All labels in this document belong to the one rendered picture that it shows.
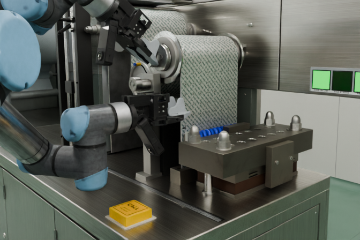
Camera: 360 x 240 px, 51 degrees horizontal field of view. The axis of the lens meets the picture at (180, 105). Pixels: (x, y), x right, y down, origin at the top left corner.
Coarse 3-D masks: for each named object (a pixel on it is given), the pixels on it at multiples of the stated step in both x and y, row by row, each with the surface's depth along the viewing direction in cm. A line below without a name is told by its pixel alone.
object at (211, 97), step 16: (192, 80) 106; (208, 80) 110; (224, 80) 115; (192, 96) 107; (208, 96) 111; (224, 96) 116; (192, 112) 108; (208, 112) 112; (224, 112) 116; (208, 128) 113
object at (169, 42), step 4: (160, 40) 106; (164, 40) 105; (168, 40) 103; (168, 44) 104; (172, 44) 102; (172, 48) 102; (172, 52) 103; (176, 52) 102; (172, 56) 103; (176, 56) 102; (172, 60) 103; (176, 60) 102; (172, 64) 103; (176, 64) 103; (172, 68) 103; (156, 72) 109; (160, 72) 108; (164, 72) 106; (168, 72) 105; (172, 72) 104; (160, 76) 108; (164, 76) 106; (168, 76) 105
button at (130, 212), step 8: (136, 200) 89; (112, 208) 84; (120, 208) 84; (128, 208) 84; (136, 208) 84; (144, 208) 84; (112, 216) 84; (120, 216) 81; (128, 216) 80; (136, 216) 82; (144, 216) 83; (128, 224) 80
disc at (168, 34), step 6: (156, 36) 108; (162, 36) 106; (168, 36) 104; (174, 36) 103; (174, 42) 103; (180, 48) 101; (180, 54) 101; (180, 60) 102; (180, 66) 102; (174, 72) 104; (162, 78) 108; (168, 78) 106; (174, 78) 104
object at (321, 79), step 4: (316, 72) 107; (320, 72) 106; (324, 72) 105; (328, 72) 104; (316, 76) 107; (320, 76) 106; (324, 76) 105; (328, 76) 104; (316, 80) 107; (320, 80) 106; (324, 80) 105; (328, 80) 104; (316, 84) 107; (320, 84) 106; (324, 84) 106; (328, 84) 105; (320, 88) 106; (324, 88) 106; (328, 88) 105
